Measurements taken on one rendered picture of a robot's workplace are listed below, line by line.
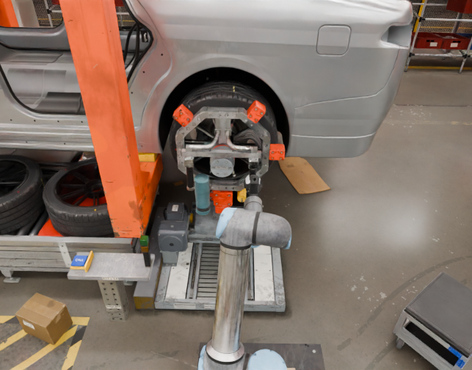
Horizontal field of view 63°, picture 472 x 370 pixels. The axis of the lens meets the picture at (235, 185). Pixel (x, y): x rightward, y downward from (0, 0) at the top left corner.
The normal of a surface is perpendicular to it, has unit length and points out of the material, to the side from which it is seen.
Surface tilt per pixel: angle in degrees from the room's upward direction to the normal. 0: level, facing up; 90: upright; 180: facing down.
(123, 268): 0
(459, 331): 0
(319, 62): 90
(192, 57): 90
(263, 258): 0
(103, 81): 90
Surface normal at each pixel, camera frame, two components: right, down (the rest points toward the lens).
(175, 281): 0.02, -0.80
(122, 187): -0.02, 0.60
